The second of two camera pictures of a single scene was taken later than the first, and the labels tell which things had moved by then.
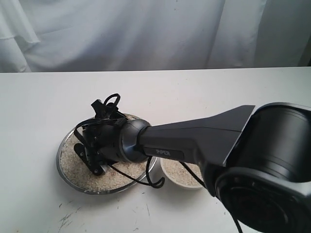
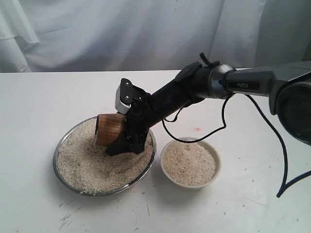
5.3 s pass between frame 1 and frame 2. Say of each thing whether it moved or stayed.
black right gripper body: moved
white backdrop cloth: stayed
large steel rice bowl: stayed
